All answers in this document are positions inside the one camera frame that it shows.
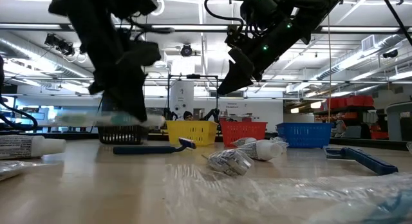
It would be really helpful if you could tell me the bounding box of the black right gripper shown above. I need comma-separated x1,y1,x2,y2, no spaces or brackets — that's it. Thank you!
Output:
218,19,312,95

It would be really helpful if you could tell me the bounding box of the black ceiling device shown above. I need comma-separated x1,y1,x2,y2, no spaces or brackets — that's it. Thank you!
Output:
382,48,399,59

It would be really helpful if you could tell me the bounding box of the thin yellow hanging cord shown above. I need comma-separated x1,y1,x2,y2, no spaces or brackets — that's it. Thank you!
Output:
327,14,332,124

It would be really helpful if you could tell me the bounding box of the black overhead camera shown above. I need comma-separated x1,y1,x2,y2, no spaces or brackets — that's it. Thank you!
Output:
180,43,194,58

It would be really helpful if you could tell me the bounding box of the shelf with red bins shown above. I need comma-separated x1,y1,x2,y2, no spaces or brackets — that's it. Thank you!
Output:
314,95,384,140

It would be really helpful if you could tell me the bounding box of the black plastic basket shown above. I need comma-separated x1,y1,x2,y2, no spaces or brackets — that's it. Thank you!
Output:
97,125,150,145

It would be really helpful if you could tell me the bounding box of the blue plastic basket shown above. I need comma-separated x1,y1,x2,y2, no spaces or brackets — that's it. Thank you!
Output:
276,122,333,149

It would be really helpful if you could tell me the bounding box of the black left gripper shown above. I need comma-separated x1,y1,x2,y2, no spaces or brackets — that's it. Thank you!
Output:
88,30,162,122

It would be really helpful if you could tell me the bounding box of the silver ventilation duct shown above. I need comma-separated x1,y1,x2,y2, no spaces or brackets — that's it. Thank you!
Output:
315,33,408,82
0,37,95,79

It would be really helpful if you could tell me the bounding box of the packaged silver nail clipper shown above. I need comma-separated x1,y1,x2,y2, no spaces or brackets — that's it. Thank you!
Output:
205,149,255,178
0,160,49,182

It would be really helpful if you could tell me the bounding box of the yellow plastic basket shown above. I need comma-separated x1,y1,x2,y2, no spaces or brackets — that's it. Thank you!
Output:
165,120,219,147

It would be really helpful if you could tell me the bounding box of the thick black cable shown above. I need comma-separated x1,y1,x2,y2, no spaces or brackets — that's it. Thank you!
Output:
0,55,39,132

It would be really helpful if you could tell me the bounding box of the clear plastic bag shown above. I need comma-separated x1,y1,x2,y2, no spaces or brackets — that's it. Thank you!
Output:
162,164,412,224

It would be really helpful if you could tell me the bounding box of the small white toothpaste tube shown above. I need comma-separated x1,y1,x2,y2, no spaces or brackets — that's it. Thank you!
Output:
230,136,258,148
238,139,284,162
0,135,67,160

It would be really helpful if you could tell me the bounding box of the black diagonal strut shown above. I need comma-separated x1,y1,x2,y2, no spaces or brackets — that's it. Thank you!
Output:
378,0,412,46

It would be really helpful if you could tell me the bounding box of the red plastic basket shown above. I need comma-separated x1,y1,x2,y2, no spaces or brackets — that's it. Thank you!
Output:
220,121,268,147

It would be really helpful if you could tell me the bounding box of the dark blue disposable razor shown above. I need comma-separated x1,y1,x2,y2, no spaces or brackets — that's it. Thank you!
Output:
323,146,399,176
112,136,198,155

